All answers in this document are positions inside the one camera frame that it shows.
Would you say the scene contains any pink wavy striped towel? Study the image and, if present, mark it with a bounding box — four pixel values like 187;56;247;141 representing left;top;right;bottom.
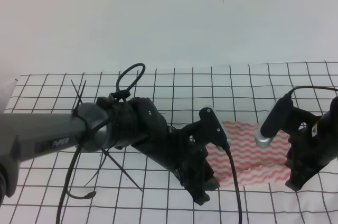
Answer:
204;120;293;189

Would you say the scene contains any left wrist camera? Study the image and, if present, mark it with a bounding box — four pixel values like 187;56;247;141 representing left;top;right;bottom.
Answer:
181;106;231;154

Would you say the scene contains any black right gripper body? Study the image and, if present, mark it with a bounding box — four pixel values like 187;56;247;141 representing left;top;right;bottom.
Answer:
285;128;337;191

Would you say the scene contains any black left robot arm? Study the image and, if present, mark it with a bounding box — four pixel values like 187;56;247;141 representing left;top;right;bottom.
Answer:
1;97;220;205

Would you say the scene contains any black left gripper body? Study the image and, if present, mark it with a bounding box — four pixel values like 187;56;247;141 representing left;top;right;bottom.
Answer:
137;126;219;204

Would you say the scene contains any black left camera cable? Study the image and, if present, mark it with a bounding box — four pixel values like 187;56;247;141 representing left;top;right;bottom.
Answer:
220;139;243;224

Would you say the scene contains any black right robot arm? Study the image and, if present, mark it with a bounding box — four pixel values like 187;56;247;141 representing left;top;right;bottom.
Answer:
285;97;337;192

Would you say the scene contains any thin loose black cable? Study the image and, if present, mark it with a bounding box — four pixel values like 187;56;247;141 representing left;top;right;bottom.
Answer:
55;62;146;224

